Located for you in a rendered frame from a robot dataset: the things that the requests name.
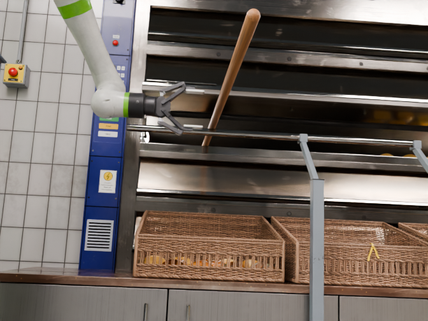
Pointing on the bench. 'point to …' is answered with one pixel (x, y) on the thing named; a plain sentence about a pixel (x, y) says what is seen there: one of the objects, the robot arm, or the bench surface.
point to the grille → (99, 235)
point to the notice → (107, 181)
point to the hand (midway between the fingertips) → (200, 109)
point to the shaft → (252, 16)
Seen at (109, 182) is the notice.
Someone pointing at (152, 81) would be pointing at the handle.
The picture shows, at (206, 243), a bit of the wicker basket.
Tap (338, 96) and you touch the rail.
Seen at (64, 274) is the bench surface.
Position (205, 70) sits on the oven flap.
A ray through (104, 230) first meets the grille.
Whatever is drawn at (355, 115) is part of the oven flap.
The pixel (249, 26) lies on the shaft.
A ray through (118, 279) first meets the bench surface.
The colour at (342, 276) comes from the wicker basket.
